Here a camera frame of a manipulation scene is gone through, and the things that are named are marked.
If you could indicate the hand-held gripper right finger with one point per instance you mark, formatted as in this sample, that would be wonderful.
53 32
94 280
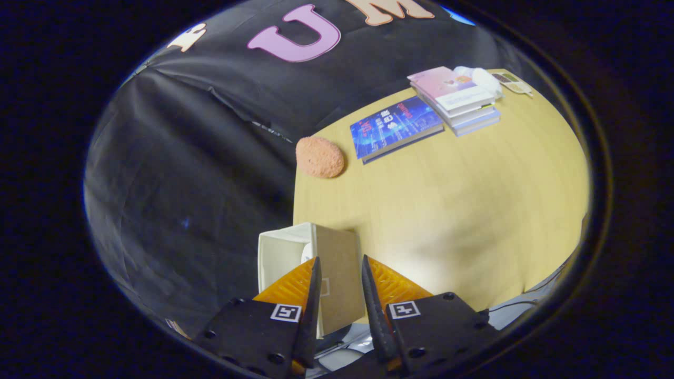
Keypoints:
375 316

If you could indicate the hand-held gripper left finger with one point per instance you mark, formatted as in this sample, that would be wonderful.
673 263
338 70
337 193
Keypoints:
310 310

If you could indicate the beige storage box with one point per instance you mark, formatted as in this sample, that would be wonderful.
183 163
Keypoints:
339 273

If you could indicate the pink book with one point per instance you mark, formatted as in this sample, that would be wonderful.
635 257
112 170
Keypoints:
447 87

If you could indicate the light blue book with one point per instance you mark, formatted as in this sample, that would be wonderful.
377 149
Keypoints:
476 123

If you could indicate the colour swatch card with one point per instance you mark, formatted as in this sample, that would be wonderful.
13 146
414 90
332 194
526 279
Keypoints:
513 84

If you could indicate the black backdrop cloth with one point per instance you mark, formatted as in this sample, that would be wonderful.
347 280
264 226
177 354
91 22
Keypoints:
210 131

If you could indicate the white cloth bundle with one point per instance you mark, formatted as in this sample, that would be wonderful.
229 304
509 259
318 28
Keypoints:
480 79

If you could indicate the orange porous sponge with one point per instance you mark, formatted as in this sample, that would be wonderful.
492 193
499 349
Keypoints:
319 157

